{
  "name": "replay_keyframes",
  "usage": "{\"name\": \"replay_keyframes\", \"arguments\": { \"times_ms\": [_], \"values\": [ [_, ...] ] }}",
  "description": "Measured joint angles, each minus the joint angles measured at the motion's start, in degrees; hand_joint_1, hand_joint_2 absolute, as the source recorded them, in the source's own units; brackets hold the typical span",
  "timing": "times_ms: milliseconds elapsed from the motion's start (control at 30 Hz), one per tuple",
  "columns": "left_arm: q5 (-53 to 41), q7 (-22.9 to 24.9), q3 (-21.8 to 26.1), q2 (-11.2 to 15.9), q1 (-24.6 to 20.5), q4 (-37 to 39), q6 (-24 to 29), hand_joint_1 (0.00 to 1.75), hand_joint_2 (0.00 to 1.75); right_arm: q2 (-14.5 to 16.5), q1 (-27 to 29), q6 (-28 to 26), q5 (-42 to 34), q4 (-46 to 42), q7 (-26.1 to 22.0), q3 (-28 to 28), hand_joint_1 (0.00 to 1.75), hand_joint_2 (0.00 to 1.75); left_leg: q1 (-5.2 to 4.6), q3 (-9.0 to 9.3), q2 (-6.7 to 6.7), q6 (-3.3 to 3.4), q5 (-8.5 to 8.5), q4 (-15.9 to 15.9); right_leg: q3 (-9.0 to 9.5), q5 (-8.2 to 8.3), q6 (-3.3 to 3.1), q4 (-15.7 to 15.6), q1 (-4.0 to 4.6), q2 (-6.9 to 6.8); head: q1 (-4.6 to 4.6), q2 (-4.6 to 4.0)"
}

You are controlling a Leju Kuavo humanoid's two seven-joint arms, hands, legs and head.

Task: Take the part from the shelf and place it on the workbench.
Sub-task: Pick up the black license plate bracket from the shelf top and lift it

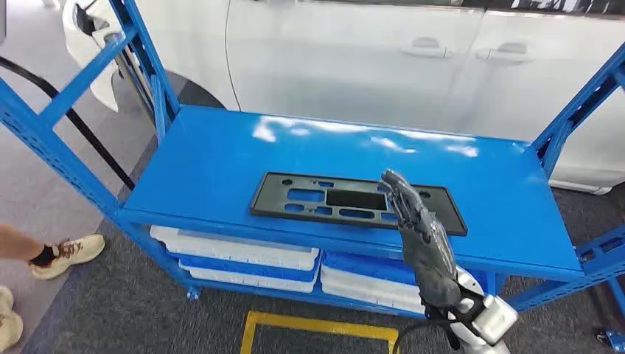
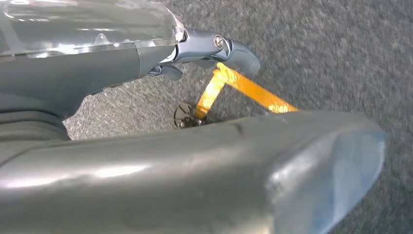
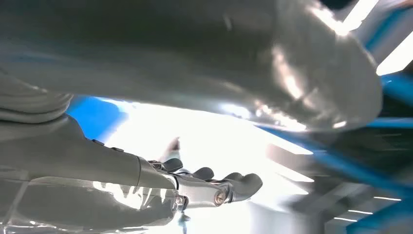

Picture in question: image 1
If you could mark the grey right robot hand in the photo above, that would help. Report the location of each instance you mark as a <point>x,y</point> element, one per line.
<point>429,254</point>

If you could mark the black plastic panel part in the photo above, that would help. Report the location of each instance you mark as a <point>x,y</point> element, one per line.
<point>356,200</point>

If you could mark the white car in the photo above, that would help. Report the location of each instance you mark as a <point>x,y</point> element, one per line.
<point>342,58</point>

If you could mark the person's leg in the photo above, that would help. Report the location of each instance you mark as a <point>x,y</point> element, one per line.
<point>19,244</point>

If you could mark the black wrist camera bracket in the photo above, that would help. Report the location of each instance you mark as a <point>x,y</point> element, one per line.
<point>472,309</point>

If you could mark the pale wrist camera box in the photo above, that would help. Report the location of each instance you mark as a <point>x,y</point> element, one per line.
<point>498,317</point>

